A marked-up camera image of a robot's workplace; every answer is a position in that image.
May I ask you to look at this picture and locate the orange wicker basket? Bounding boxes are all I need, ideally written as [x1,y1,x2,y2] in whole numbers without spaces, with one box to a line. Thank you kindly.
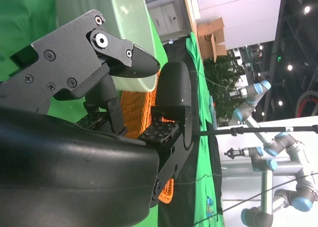
[121,72,174,205]

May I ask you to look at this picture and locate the cardboard box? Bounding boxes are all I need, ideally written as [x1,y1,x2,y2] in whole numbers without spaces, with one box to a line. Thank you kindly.
[196,17,228,63]

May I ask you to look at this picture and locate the grey ceramic bowl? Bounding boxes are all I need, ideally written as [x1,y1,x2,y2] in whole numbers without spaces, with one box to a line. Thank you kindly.
[56,0,159,93]

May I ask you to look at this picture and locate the grey double-door cabinet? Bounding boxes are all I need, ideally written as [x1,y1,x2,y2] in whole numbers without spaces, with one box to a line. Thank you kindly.
[144,0,189,43]

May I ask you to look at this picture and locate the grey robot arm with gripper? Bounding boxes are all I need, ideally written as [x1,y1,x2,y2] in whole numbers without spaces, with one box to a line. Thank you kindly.
[223,147,318,227]

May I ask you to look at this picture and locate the green leafy plant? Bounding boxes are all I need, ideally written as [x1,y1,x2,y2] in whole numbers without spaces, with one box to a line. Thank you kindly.
[202,50,249,126]

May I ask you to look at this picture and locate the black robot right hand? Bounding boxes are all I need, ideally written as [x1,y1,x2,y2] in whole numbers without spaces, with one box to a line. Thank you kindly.
[0,9,194,227]

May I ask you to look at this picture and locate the green tablecloth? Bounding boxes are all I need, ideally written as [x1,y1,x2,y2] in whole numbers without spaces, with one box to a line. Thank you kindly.
[0,0,169,227]

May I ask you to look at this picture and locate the black pole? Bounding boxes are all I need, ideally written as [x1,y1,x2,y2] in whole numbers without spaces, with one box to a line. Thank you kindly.
[192,124,318,138]

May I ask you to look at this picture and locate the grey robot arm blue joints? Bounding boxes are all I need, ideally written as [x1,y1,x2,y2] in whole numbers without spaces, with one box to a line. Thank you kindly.
[233,79,305,158]

